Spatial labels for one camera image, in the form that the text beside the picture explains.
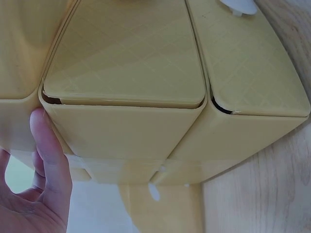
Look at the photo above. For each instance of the person's left hand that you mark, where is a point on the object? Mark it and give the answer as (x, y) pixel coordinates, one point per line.
(36, 213)

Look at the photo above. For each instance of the yellow lidded compartment box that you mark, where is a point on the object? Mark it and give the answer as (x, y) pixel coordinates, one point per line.
(19, 53)
(243, 72)
(126, 72)

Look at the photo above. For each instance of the yellow organizer stand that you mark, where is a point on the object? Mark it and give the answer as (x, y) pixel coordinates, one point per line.
(170, 211)

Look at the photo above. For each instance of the white round knob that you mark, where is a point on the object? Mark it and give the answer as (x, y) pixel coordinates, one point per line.
(239, 6)

